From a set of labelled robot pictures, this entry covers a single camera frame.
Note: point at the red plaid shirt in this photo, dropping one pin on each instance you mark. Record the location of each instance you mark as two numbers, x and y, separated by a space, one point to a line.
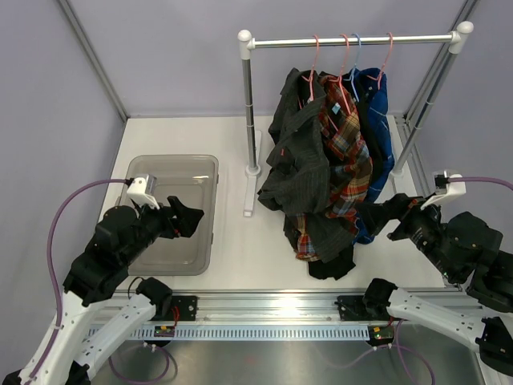
344 148

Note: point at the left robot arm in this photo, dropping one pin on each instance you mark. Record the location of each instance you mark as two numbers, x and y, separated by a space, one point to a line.
66 355

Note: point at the light blue hanger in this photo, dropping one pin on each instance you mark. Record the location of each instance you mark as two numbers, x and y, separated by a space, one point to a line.
354 68

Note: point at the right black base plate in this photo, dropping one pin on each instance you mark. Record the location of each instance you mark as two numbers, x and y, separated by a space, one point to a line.
352 308

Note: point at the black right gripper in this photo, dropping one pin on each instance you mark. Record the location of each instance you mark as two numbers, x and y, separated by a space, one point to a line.
376 214

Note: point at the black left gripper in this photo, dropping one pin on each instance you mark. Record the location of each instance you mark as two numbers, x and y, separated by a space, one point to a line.
186 220

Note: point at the white slotted cable duct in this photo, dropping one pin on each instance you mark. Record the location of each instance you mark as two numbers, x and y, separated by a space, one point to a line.
252 333

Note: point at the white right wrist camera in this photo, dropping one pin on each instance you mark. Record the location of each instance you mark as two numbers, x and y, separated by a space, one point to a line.
448 188

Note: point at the aluminium frame post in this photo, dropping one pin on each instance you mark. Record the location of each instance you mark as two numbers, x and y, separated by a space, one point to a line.
80 34
465 13

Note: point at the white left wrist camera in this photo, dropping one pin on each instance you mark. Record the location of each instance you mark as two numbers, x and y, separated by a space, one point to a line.
141 191

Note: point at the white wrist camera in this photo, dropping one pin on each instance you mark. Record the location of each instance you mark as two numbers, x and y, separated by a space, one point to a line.
141 191
448 188

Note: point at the grey plastic bin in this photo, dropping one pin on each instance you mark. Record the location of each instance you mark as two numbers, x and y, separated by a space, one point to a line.
186 188

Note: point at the right aluminium frame post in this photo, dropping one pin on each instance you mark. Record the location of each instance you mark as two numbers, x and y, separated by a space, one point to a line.
465 13

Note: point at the aluminium front rail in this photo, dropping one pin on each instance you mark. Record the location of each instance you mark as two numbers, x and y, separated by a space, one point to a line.
283 307

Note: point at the dark grey striped shirt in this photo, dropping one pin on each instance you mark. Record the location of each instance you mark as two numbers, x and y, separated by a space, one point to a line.
298 181

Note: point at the blue shirt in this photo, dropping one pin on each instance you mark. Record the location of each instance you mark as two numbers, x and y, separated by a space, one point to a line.
368 88

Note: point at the black shirt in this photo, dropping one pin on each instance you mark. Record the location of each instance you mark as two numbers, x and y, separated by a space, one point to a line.
340 266

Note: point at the left aluminium frame post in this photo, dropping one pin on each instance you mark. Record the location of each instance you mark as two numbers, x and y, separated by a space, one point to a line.
80 34

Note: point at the pink hanger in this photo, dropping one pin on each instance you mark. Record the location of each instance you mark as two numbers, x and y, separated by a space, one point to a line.
309 79
382 64
341 107

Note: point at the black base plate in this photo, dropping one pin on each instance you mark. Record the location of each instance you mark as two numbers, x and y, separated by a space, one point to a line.
352 308
184 307

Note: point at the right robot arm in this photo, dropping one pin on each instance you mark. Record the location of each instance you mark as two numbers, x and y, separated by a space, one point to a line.
465 251

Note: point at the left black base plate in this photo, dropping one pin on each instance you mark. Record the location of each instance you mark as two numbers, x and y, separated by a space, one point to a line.
184 307

